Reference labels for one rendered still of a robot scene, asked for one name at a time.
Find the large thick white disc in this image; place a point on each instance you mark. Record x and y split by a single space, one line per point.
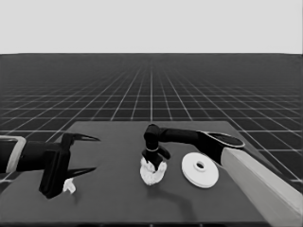
202 178

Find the white round carrier with pins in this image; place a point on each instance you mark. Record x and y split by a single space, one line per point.
158 178

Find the small white T-shaped piece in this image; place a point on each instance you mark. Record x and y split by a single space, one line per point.
69 187

